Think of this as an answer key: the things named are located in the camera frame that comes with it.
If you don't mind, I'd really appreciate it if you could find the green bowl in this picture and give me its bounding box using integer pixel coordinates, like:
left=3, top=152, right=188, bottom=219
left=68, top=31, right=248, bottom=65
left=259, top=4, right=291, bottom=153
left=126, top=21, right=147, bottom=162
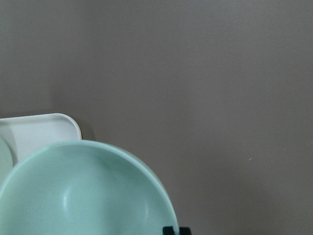
left=0, top=138, right=13, bottom=184
left=0, top=141, right=179, bottom=235

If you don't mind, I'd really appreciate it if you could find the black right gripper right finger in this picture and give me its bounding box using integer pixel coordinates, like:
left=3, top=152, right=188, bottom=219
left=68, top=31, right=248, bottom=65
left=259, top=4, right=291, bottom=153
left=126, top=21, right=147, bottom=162
left=179, top=227, right=191, bottom=235

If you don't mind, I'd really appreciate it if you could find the green bowl on tray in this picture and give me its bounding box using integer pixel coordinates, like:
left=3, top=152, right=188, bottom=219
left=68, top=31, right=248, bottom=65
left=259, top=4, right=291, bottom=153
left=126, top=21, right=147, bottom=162
left=0, top=138, right=13, bottom=184

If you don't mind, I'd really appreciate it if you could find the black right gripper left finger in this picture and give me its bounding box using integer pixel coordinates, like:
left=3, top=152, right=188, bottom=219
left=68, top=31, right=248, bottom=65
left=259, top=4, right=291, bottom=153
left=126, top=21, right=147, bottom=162
left=162, top=227, right=174, bottom=235

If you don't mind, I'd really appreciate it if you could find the cream rabbit serving tray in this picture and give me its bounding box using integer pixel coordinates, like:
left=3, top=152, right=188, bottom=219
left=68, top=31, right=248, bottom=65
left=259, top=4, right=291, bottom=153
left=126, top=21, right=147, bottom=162
left=0, top=113, right=82, bottom=165

